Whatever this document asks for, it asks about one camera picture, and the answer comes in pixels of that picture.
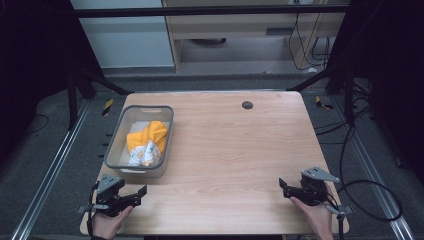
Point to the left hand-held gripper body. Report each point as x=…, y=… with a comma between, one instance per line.
x=108, y=198

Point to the white cabinet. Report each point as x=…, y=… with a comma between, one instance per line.
x=126, y=36

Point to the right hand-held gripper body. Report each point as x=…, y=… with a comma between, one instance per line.
x=315, y=190

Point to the person's right hand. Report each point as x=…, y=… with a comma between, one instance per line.
x=315, y=218

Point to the orange and white cloth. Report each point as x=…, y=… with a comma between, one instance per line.
x=150, y=141

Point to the black metal stand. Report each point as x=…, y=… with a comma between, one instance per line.
x=336, y=80
x=83, y=83

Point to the black horizontal frame bar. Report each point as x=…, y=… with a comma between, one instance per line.
x=200, y=11

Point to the grey rimmed plastic basket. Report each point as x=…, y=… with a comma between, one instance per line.
x=124, y=146

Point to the light wooden desk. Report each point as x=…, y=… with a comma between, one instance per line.
x=233, y=23

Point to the black yellow striped tape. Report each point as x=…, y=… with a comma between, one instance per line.
x=322, y=103
x=107, y=107

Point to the aluminium floor rail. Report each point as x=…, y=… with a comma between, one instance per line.
x=50, y=173
x=373, y=176

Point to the person's left hand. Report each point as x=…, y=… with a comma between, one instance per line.
x=107, y=225

